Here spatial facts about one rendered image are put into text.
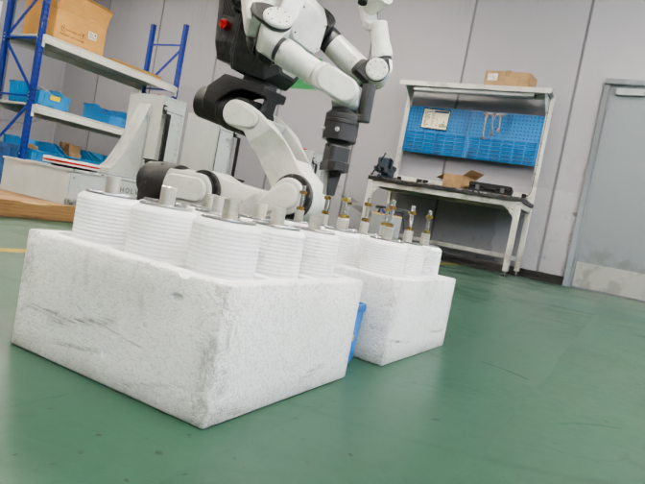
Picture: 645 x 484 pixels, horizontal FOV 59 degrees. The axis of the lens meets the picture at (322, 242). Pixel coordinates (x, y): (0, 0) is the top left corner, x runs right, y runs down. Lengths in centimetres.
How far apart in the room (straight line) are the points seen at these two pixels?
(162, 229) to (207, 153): 325
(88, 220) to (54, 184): 234
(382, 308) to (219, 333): 54
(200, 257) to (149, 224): 11
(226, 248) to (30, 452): 31
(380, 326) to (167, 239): 53
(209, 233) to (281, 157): 106
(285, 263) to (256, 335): 13
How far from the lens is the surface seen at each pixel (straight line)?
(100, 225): 91
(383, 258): 121
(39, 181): 336
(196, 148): 413
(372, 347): 119
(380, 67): 206
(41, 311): 94
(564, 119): 651
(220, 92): 197
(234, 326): 72
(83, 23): 663
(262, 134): 181
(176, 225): 83
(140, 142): 368
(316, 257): 95
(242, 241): 75
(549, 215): 637
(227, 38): 195
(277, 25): 153
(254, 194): 178
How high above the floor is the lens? 29
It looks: 3 degrees down
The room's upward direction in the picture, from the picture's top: 11 degrees clockwise
